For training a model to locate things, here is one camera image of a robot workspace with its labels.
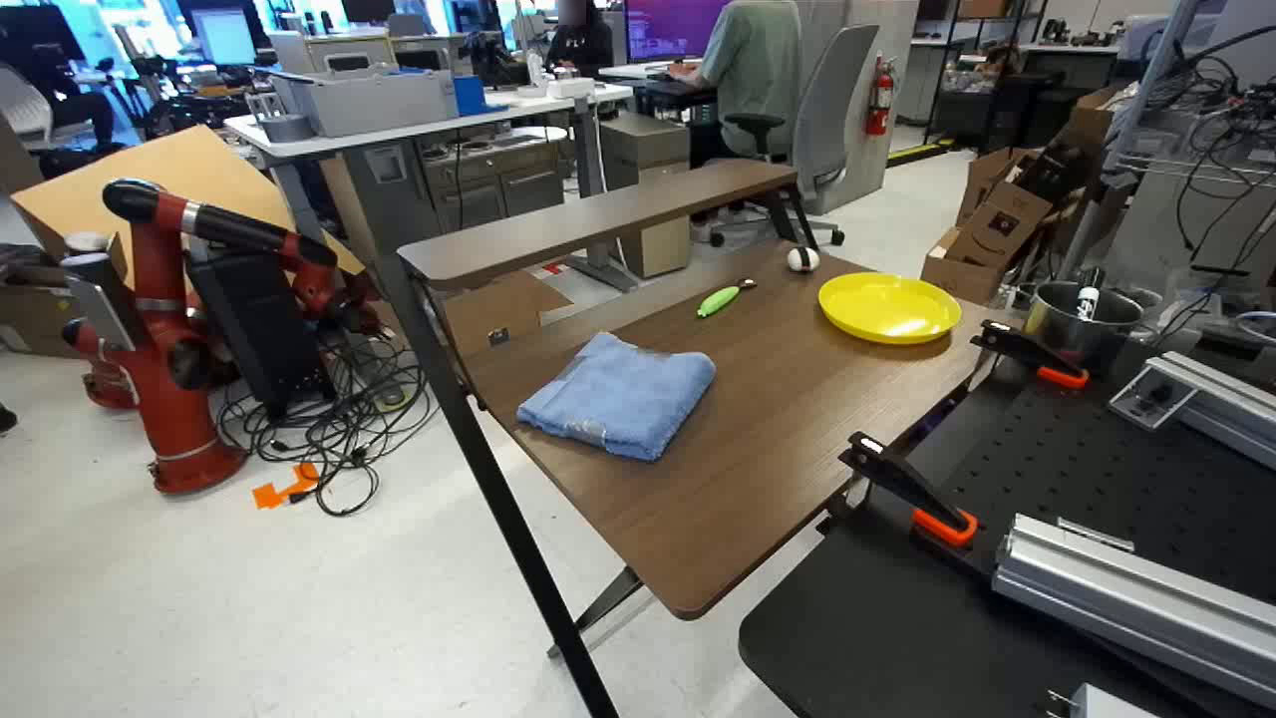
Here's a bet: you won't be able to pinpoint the blue folded towel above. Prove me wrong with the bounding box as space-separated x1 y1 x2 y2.
515 326 722 467

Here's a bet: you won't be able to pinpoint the raised wooden shelf board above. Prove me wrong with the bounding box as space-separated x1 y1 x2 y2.
395 156 802 289

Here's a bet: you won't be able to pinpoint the yellow plastic plate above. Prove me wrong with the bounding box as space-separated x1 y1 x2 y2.
815 269 967 352

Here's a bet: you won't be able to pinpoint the grey office chair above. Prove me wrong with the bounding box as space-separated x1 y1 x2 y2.
701 20 887 255

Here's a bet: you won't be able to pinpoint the person in green shirt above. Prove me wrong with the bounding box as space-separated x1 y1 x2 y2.
664 0 806 172

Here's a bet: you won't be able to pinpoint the person in dark clothes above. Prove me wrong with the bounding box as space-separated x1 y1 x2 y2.
541 0 618 80

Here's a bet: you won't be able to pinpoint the grey metal workbench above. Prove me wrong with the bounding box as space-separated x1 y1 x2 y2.
221 77 637 261

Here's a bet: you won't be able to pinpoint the purple lit monitor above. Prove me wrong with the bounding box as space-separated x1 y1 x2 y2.
621 0 734 67

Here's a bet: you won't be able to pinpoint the red fire extinguisher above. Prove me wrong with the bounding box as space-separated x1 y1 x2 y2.
863 53 900 144

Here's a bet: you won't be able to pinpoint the open cardboard box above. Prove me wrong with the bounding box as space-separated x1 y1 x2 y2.
919 144 1069 307

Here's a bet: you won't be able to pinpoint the orange tape marks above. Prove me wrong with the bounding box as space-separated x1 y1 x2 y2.
248 457 329 516

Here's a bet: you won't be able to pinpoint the black computer tower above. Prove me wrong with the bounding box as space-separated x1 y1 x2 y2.
188 249 329 420

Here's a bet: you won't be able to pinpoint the stainless steel pot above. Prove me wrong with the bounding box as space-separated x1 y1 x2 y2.
1017 279 1159 379

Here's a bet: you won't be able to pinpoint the large flat cardboard sheet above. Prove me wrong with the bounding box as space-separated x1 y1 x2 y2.
10 122 372 282

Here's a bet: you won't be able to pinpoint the wide aluminium extrusion profile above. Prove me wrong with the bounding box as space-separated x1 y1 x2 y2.
991 512 1276 714

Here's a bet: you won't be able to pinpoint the aluminium extrusion with black insert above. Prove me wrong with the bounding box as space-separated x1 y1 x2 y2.
1105 347 1276 475

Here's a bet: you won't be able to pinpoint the green handled metal spoon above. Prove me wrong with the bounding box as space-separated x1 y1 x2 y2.
695 270 762 322

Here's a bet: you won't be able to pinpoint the black metal table frame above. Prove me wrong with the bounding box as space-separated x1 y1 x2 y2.
335 144 653 718

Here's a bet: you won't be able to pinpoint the black cable tangle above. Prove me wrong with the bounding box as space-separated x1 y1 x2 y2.
216 326 442 523

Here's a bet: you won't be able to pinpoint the black clamp orange handle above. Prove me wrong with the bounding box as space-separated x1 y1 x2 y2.
836 428 987 553
971 314 1096 395

